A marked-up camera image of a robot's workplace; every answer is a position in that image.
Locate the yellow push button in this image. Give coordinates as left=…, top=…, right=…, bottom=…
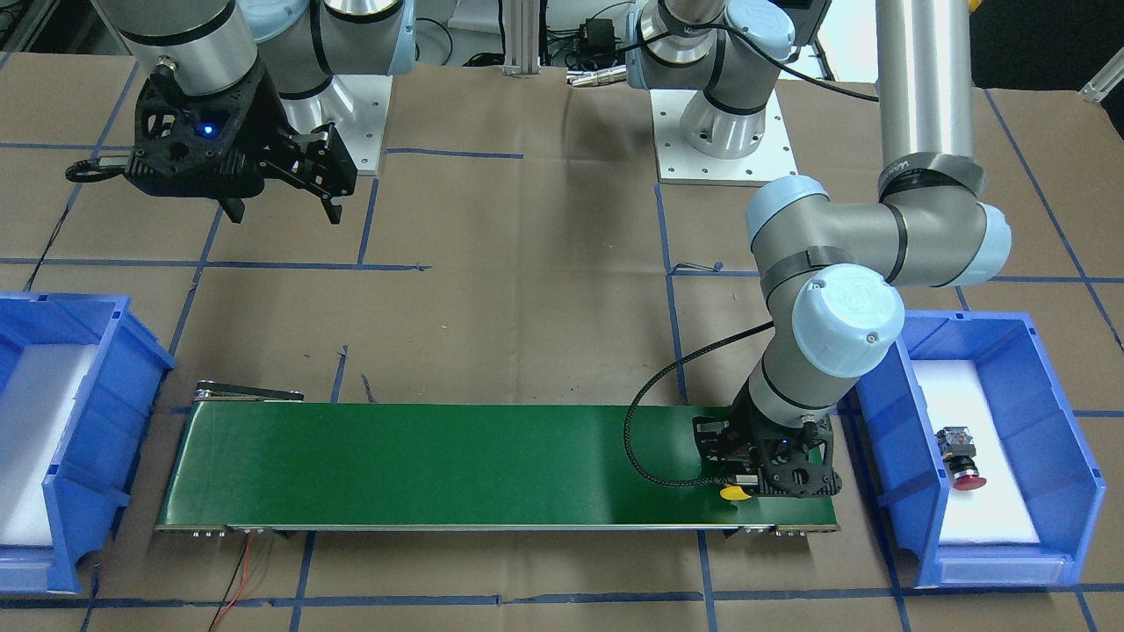
left=719, top=485, right=753, bottom=502

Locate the red push button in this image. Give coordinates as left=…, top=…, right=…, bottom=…
left=935, top=427, right=987, bottom=493

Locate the white foam pad destination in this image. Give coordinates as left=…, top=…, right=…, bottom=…
left=1, top=344, right=97, bottom=547

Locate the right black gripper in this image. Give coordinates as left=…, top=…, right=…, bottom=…
left=125, top=63, right=357, bottom=225

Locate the blue destination bin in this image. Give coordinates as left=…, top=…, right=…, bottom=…
left=1, top=292, right=174, bottom=593

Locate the blue source bin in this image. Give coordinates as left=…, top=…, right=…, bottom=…
left=856, top=312, right=1106, bottom=588

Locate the green conveyor belt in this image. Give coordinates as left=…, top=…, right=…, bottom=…
left=156, top=397, right=839, bottom=535

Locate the aluminium frame post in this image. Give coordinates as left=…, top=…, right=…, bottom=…
left=499, top=1, right=545, bottom=76

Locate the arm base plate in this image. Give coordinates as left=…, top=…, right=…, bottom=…
left=650, top=90, right=798, bottom=187
left=282, top=75, right=393, bottom=177

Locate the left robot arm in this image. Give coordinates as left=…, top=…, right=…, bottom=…
left=629, top=1, right=1012, bottom=499

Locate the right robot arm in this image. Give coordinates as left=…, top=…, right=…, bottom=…
left=67, top=1, right=416, bottom=224

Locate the black braided cable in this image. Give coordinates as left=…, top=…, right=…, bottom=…
left=623, top=320, right=776, bottom=488

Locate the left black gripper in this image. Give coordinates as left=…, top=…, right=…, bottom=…
left=692, top=395, right=842, bottom=499

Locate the white foam pad source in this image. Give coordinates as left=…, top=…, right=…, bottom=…
left=912, top=360, right=1040, bottom=545

